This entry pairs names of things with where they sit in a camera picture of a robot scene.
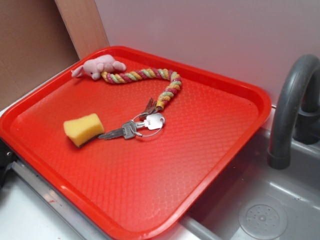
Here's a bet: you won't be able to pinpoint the pink plush bunny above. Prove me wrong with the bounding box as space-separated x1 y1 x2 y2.
71 54 127 81

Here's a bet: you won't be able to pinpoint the red plastic tray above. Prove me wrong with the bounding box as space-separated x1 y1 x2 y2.
0 46 271 240

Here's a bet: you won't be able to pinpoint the yellow sponge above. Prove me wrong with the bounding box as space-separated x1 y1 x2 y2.
63 113 105 148

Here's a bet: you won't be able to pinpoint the grey toy sink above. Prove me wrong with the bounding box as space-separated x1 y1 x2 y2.
179 128 320 240

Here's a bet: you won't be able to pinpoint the grey toy faucet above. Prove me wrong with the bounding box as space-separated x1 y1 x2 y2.
267 54 320 170

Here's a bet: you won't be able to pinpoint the black object at left edge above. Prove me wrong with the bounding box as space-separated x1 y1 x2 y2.
0 139 16 189

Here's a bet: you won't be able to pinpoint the silver keys on ring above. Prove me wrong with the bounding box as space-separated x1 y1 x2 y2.
98 113 166 140

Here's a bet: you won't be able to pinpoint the multicolour braided rope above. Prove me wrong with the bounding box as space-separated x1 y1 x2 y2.
101 67 183 111

